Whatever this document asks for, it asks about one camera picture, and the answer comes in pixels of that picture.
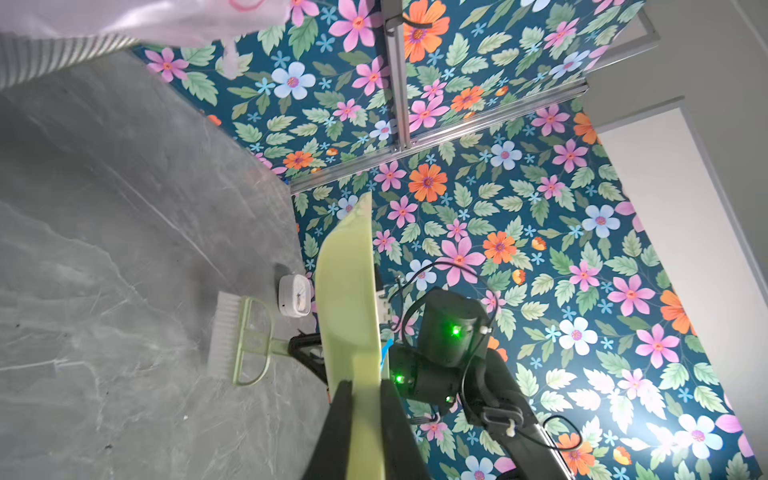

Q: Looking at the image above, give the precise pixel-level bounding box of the pink plastic bin liner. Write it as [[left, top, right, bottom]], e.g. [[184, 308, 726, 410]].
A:
[[1, 1, 290, 67]]

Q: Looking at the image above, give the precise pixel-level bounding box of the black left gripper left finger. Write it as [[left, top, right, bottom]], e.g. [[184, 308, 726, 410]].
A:
[[302, 380, 353, 480]]

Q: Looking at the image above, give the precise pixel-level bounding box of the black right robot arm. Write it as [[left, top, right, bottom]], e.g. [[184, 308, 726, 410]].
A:
[[400, 288, 575, 479]]

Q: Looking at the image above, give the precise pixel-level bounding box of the light green dustpan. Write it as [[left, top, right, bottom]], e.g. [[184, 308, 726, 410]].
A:
[[314, 193, 385, 479]]

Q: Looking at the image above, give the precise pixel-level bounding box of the black wall hook rail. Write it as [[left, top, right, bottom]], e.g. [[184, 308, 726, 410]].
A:
[[380, 0, 433, 36]]

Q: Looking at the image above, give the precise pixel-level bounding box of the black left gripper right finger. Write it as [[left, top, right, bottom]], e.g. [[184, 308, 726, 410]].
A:
[[380, 379, 431, 480]]

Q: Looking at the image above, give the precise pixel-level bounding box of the light green hand brush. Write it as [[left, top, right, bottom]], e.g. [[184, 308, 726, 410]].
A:
[[206, 291, 289, 387]]

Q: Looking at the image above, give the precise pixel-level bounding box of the white kitchen timer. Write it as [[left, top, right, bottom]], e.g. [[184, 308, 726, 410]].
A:
[[277, 274, 312, 318]]

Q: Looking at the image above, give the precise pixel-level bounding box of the metal mesh trash bin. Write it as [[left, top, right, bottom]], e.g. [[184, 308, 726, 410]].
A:
[[1, 33, 139, 90]]

